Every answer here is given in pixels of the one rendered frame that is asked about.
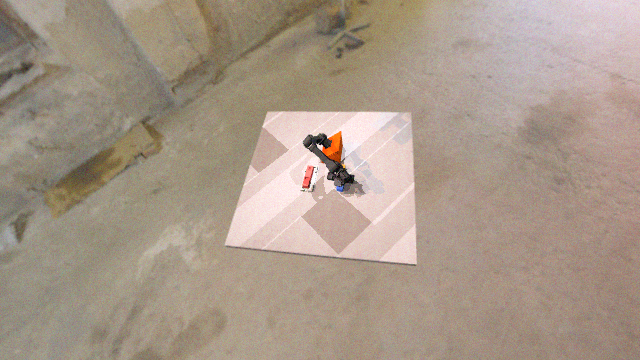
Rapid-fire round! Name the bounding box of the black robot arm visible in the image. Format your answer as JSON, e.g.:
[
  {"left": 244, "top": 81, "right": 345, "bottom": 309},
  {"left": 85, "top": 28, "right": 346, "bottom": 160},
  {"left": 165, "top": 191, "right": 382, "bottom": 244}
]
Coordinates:
[{"left": 302, "top": 133, "right": 351, "bottom": 187}]

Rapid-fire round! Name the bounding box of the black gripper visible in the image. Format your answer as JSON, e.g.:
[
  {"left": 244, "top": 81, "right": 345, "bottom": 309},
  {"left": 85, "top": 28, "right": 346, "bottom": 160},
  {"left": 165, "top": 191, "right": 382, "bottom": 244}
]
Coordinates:
[{"left": 327, "top": 172, "right": 355, "bottom": 184}]

